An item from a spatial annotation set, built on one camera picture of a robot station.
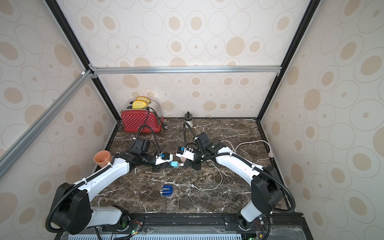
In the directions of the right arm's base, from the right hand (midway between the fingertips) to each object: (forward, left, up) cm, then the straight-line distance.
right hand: (185, 165), depth 80 cm
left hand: (0, +6, +3) cm, 6 cm away
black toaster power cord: (+37, +20, -10) cm, 43 cm away
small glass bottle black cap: (+39, +2, -2) cm, 39 cm away
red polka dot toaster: (+32, +34, 0) cm, 47 cm away
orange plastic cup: (+6, +53, -6) cm, 54 cm away
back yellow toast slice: (+47, +35, +9) cm, 59 cm away
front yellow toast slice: (+41, +36, +8) cm, 55 cm away
